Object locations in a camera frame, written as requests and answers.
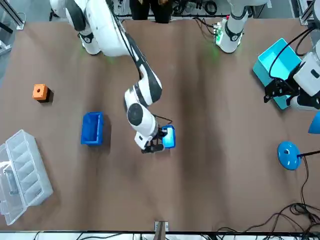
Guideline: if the aluminium frame post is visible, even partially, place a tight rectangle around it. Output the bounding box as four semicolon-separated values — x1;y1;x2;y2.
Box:
299;0;320;26
0;0;26;31

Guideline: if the blue desk lamp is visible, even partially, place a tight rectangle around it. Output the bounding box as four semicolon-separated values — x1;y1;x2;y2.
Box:
276;116;320;172

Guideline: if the orange button box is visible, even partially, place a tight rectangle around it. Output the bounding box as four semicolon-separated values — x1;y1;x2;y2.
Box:
31;83;54;104

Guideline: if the aluminium camera post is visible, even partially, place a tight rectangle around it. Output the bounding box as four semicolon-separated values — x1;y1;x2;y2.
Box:
154;220;169;240

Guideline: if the dark blue storage bin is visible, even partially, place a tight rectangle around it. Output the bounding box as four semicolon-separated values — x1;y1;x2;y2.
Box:
80;111;105;147

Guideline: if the cyan storage box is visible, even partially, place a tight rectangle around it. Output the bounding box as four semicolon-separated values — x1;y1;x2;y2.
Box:
251;37;304;111

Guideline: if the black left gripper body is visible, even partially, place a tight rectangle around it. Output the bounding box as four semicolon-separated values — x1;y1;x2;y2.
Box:
283;74;302;91

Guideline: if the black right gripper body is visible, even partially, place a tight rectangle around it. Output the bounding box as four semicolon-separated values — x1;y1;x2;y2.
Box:
150;127;166;148

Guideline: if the black cable bundle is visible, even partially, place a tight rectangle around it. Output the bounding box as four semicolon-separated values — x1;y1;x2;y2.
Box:
216;201;320;236

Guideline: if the small blue parts tray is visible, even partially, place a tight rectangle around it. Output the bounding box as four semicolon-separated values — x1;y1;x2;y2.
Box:
160;125;177;150

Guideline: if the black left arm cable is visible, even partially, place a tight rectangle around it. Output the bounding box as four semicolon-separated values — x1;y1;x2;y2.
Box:
269;28;313;85

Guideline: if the black lamp power cord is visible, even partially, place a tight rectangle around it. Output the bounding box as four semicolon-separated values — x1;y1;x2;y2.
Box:
298;156;312;208

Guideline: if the clear plastic organizer case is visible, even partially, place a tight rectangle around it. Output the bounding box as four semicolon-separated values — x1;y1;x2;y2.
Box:
0;128;54;226

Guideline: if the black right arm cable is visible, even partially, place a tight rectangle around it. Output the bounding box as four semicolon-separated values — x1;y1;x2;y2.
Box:
106;0;175;126

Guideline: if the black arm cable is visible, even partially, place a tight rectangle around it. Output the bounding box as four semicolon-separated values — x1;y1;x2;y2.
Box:
106;0;175;126
269;28;313;85

